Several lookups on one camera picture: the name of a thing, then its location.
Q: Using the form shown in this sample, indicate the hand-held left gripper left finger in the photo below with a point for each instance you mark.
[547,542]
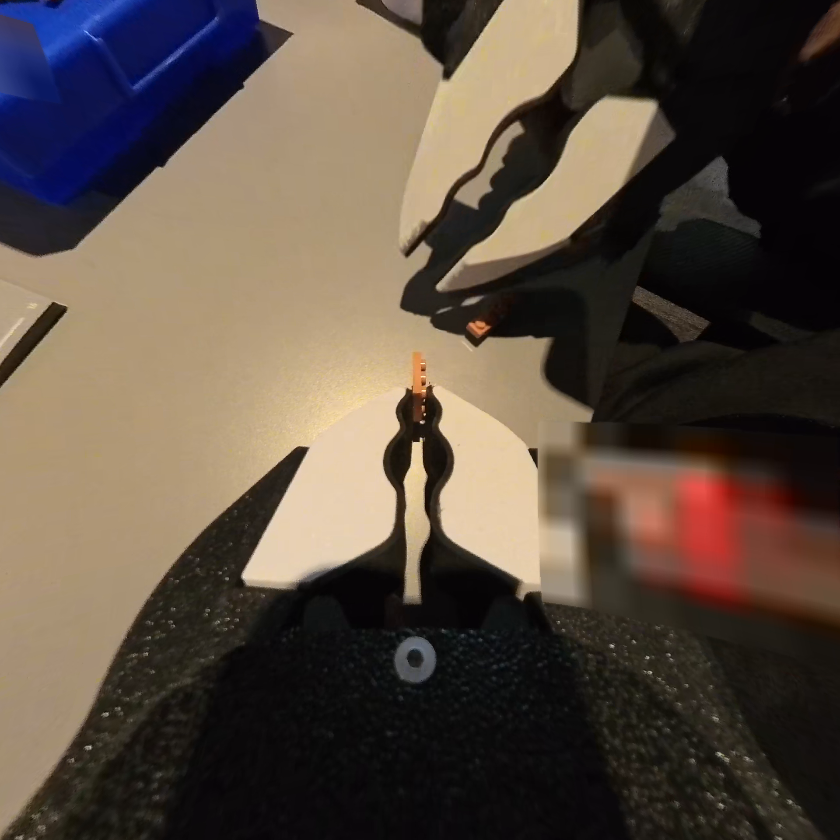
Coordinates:
[328,512]

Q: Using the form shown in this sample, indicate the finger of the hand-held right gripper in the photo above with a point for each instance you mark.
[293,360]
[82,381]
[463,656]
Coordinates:
[577,190]
[485,85]

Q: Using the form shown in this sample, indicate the grey instruction booklet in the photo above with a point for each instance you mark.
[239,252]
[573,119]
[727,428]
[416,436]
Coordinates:
[19,321]

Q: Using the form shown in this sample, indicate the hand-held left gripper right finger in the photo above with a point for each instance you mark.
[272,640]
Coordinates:
[492,512]

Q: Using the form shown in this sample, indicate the blue storage bin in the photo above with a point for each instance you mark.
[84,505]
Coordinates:
[131,79]

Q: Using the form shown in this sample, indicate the brown plate toy brick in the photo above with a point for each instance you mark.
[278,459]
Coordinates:
[418,380]

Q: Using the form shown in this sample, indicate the brown long toy brick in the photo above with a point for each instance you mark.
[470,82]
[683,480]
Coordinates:
[478,330]

